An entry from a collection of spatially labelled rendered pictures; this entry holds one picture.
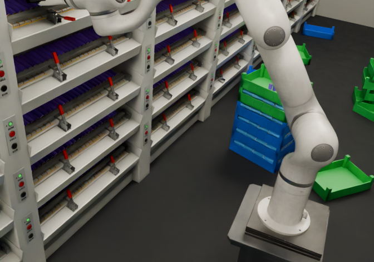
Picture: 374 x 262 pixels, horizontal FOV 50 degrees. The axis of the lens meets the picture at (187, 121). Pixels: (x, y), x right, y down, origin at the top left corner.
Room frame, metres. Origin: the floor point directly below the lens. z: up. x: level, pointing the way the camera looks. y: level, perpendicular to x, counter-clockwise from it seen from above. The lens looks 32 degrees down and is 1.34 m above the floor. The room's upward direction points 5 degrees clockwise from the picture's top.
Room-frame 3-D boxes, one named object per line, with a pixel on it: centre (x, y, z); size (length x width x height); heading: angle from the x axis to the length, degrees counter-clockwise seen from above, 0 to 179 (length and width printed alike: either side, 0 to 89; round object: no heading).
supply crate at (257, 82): (1.87, -0.43, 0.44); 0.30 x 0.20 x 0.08; 51
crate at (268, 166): (1.87, -0.43, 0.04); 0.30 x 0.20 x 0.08; 51
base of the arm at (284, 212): (1.07, -0.38, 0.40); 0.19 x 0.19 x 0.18
